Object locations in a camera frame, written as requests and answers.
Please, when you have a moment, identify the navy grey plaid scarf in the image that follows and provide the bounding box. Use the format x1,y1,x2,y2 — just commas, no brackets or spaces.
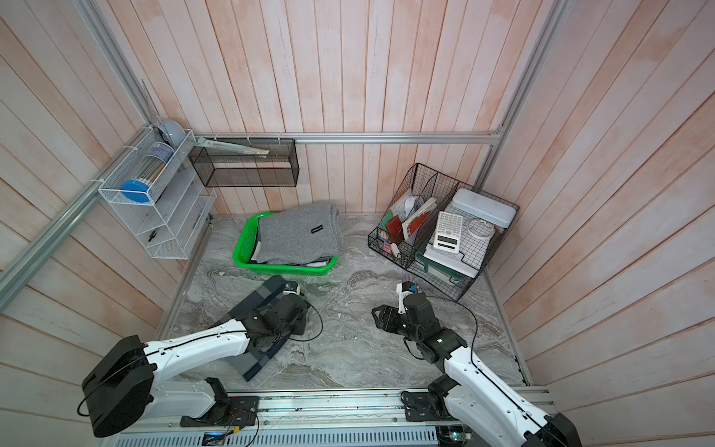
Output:
213,275,309,382

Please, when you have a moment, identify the green plastic basket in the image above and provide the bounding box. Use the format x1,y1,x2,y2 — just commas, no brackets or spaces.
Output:
233,212,337,277

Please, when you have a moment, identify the grey black checkered scarf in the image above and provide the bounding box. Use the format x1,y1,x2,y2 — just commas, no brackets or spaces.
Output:
249,245,333,268

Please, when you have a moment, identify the plain grey scarf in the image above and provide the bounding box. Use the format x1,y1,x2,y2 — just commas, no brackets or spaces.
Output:
258,203,342,262

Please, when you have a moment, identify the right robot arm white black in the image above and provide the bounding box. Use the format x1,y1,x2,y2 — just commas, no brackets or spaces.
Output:
372,290,582,446

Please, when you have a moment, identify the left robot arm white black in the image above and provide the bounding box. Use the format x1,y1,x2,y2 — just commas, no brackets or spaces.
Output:
76,292,312,438

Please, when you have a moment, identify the grey ruler in basket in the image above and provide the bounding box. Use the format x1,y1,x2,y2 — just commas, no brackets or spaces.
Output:
196,137,270,156

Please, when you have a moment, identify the white calculator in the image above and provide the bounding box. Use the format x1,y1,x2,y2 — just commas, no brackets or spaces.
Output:
432,212,463,254

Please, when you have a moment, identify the red booklet in organizer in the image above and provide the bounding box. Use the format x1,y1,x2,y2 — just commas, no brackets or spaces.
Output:
381,212,430,244

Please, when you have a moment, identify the white tape roll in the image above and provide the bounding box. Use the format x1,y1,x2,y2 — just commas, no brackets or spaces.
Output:
467,218,495,241

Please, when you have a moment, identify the white rectangular plastic box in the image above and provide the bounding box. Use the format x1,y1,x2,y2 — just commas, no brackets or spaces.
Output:
451,188,517,228

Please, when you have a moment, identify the clear tube blue cap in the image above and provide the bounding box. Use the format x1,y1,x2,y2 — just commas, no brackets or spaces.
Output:
120,142,174,203

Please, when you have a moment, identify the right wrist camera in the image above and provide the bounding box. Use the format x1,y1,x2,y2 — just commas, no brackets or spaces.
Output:
396,281,419,314

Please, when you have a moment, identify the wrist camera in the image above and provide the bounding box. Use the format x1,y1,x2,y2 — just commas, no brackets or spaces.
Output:
396,281,419,314
283,282,302,296

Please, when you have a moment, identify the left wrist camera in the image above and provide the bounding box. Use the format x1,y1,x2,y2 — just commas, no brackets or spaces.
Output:
283,282,302,296

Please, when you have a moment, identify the black wire desk organizer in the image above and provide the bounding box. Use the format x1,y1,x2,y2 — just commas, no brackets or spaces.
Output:
368,163,518,300

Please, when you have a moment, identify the aluminium mounting rail base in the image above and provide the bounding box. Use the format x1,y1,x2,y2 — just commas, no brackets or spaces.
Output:
111,387,482,447

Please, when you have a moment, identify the black mesh wall basket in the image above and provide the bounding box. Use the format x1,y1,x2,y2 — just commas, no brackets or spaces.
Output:
189,138,300,188

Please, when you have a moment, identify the white wire wall shelf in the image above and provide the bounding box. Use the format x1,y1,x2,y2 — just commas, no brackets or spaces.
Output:
99,130,216,260

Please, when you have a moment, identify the horizontal aluminium wall bar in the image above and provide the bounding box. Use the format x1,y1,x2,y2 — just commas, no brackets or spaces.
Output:
195,131,502,145

